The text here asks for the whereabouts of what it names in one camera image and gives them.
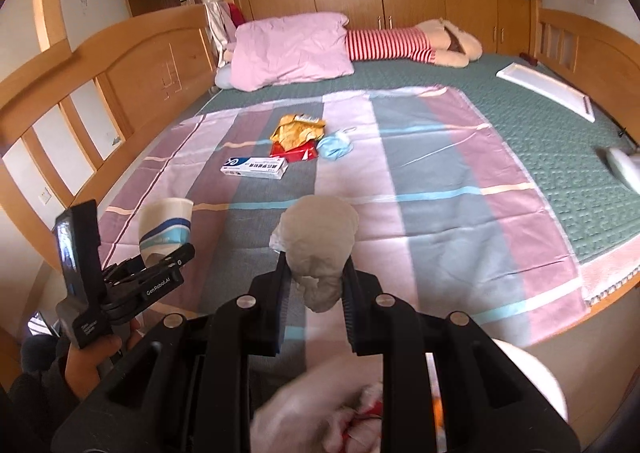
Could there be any wooden bed frame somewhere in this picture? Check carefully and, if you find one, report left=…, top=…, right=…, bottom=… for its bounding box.
left=0, top=2, right=640, bottom=324

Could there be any white blue paper cup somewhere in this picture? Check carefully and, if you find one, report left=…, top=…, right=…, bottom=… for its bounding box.
left=138, top=197, right=193, bottom=267

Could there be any gold crumpled foil wrapper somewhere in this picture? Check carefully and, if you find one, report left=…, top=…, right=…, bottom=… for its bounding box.
left=270, top=114, right=326, bottom=150

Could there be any person left hand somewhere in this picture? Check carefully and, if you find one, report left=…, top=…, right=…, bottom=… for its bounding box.
left=60, top=319, right=143, bottom=402

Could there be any blue white medicine box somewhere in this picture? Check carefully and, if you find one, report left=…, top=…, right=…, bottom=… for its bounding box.
left=220, top=156, right=288, bottom=180

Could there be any grey small pillow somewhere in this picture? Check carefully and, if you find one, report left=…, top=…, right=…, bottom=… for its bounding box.
left=214, top=64, right=234, bottom=90

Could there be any striped plush doll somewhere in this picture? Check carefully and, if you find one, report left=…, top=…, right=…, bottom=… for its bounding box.
left=346, top=18, right=483, bottom=68

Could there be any plaid pink grey bedspread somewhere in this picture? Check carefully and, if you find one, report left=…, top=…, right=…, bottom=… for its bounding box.
left=100, top=87, right=587, bottom=347

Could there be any pink pillow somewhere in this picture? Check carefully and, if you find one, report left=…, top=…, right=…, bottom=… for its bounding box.
left=229, top=12, right=354, bottom=92

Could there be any red wrapper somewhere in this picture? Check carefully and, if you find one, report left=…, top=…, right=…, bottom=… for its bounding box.
left=270, top=141, right=318, bottom=164

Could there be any white round object on mat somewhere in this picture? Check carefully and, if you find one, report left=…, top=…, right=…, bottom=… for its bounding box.
left=605, top=147, right=640, bottom=194

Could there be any green bed mat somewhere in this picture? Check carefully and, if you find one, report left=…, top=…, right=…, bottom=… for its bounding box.
left=202, top=54, right=639, bottom=262

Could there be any white flat board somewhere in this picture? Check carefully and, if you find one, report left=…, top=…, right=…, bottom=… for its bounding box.
left=496, top=63, right=594, bottom=124

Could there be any light blue crumpled cloth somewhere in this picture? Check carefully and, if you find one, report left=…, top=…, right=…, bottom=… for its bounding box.
left=316, top=130, right=354, bottom=161

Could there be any white tissue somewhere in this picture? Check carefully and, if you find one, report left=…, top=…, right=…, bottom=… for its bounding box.
left=269, top=195, right=359, bottom=313

